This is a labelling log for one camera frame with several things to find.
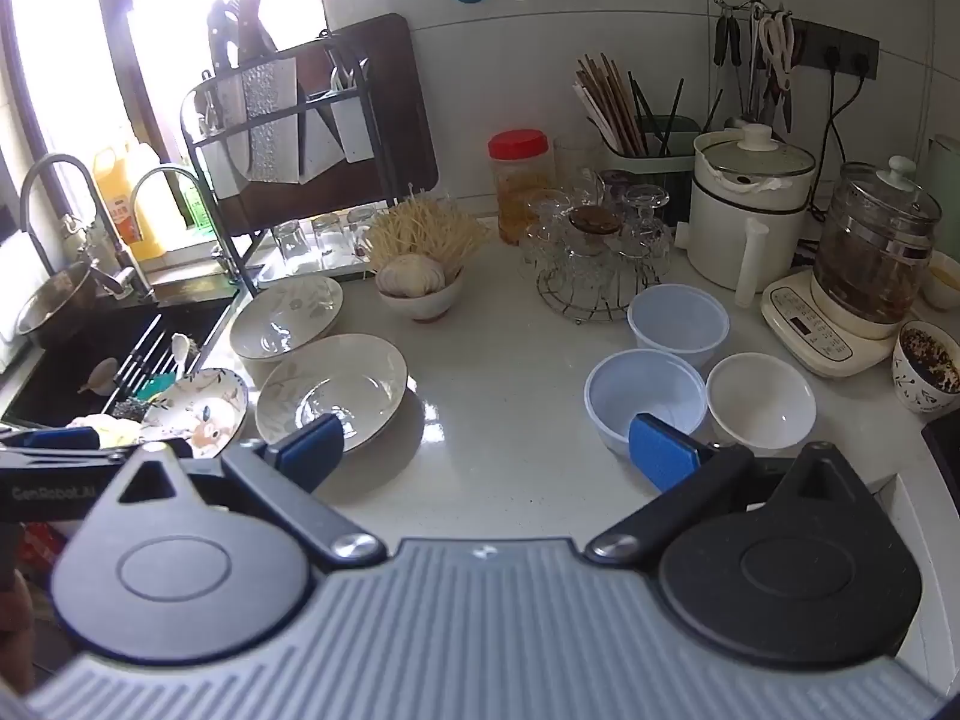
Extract green detergent bottle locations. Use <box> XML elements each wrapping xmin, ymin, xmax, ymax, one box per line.
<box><xmin>178</xmin><ymin>172</ymin><xmax>218</xmax><ymax>232</ymax></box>

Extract bundle of chopsticks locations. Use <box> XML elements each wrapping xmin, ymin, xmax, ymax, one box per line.
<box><xmin>574</xmin><ymin>52</ymin><xmax>650</xmax><ymax>158</ymax></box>

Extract black sink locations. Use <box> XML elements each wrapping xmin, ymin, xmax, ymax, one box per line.
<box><xmin>0</xmin><ymin>292</ymin><xmax>241</xmax><ymax>428</ymax></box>

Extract leaf pattern ceramic plate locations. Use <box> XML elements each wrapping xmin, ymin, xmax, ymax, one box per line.
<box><xmin>255</xmin><ymin>334</ymin><xmax>410</xmax><ymax>456</ymax></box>
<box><xmin>229</xmin><ymin>275</ymin><xmax>344</xmax><ymax>362</ymax></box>

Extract metal wire cup rack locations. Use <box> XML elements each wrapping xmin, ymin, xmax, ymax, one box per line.
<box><xmin>535</xmin><ymin>255</ymin><xmax>662</xmax><ymax>325</ymax></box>

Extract glass electric kettle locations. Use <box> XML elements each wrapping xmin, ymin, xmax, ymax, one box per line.
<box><xmin>810</xmin><ymin>156</ymin><xmax>944</xmax><ymax>323</ymax></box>

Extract translucent plastic bowl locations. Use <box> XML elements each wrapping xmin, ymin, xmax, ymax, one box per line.
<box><xmin>584</xmin><ymin>349</ymin><xmax>708</xmax><ymax>457</ymax></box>
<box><xmin>628</xmin><ymin>284</ymin><xmax>731</xmax><ymax>374</ymax></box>

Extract white bowl with brown foot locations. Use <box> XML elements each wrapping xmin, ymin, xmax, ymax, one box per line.
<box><xmin>375</xmin><ymin>270</ymin><xmax>464</xmax><ymax>323</ymax></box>

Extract cluster of clear glass cups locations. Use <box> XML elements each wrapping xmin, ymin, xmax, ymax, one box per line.
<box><xmin>517</xmin><ymin>181</ymin><xmax>674</xmax><ymax>293</ymax></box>

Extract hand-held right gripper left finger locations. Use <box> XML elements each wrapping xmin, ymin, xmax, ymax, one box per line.
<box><xmin>112</xmin><ymin>412</ymin><xmax>389</xmax><ymax>569</ymax></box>

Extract white drip tray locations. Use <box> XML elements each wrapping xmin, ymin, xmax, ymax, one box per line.
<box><xmin>259</xmin><ymin>240</ymin><xmax>376</xmax><ymax>284</ymax></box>

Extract dark cutting board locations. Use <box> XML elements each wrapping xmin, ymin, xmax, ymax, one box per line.
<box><xmin>217</xmin><ymin>13</ymin><xmax>440</xmax><ymax>237</ymax></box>

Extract white electric cooking pot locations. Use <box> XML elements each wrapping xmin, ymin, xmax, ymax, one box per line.
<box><xmin>675</xmin><ymin>124</ymin><xmax>817</xmax><ymax>308</ymax></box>

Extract textured steel cleaver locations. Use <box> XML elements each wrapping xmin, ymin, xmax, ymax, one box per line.
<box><xmin>240</xmin><ymin>60</ymin><xmax>301</xmax><ymax>185</ymax></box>

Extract orange detergent bottle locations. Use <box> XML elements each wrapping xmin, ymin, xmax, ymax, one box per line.
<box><xmin>94</xmin><ymin>142</ymin><xmax>170</xmax><ymax>263</ymax></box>

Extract white rack holder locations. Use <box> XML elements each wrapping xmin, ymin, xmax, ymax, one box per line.
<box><xmin>330</xmin><ymin>60</ymin><xmax>374</xmax><ymax>164</ymax></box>
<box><xmin>196</xmin><ymin>90</ymin><xmax>245</xmax><ymax>190</ymax></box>

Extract plain white ceramic bowl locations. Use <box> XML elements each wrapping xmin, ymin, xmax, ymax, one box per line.
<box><xmin>705</xmin><ymin>353</ymin><xmax>818</xmax><ymax>451</ymax></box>

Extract steel pot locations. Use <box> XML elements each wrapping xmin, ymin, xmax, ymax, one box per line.
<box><xmin>15</xmin><ymin>262</ymin><xmax>102</xmax><ymax>350</ymax></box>

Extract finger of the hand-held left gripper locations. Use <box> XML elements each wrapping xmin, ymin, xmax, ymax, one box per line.
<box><xmin>0</xmin><ymin>426</ymin><xmax>104</xmax><ymax>454</ymax></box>

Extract black induction cooker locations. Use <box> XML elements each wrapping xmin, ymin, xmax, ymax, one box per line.
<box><xmin>921</xmin><ymin>411</ymin><xmax>960</xmax><ymax>467</ymax></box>

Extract yellow dish cloth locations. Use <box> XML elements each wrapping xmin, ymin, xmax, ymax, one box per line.
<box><xmin>71</xmin><ymin>416</ymin><xmax>145</xmax><ymax>452</ymax></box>

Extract leaf print small bowl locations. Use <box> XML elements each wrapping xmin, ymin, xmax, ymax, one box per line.
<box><xmin>892</xmin><ymin>320</ymin><xmax>960</xmax><ymax>415</ymax></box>

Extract hanging kitchen utensils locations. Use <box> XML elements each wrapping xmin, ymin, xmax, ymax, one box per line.
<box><xmin>712</xmin><ymin>0</ymin><xmax>797</xmax><ymax>132</ymax></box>

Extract cream kettle base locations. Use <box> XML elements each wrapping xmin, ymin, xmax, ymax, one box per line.
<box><xmin>761</xmin><ymin>270</ymin><xmax>912</xmax><ymax>381</ymax></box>

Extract tall steel faucet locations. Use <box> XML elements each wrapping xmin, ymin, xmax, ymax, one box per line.
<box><xmin>19</xmin><ymin>154</ymin><xmax>155</xmax><ymax>301</ymax></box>

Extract red lid plastic jar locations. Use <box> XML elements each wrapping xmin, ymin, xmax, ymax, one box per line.
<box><xmin>487</xmin><ymin>130</ymin><xmax>556</xmax><ymax>246</ymax></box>

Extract black knife rack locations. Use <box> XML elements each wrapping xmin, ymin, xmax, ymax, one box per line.
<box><xmin>180</xmin><ymin>30</ymin><xmax>395</xmax><ymax>282</ymax></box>

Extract green utensil holder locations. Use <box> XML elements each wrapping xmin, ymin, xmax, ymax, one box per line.
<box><xmin>604</xmin><ymin>114</ymin><xmax>702</xmax><ymax>188</ymax></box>

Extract black wall power strip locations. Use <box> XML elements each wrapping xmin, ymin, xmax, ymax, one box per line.
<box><xmin>787</xmin><ymin>17</ymin><xmax>880</xmax><ymax>81</ymax></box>

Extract small white cup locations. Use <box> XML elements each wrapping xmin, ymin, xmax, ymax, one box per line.
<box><xmin>922</xmin><ymin>251</ymin><xmax>960</xmax><ymax>312</ymax></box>

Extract slender steel faucet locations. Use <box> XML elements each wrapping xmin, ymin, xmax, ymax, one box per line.
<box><xmin>129</xmin><ymin>165</ymin><xmax>241</xmax><ymax>278</ymax></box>

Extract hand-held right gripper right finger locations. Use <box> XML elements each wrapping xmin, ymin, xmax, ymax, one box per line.
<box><xmin>583</xmin><ymin>412</ymin><xmax>860</xmax><ymax>567</ymax></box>

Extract amber glass cup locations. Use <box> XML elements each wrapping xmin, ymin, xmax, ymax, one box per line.
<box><xmin>568</xmin><ymin>206</ymin><xmax>623</xmax><ymax>238</ymax></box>

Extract black sink drain rack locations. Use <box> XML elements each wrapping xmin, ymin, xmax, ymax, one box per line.
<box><xmin>97</xmin><ymin>315</ymin><xmax>205</xmax><ymax>407</ymax></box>

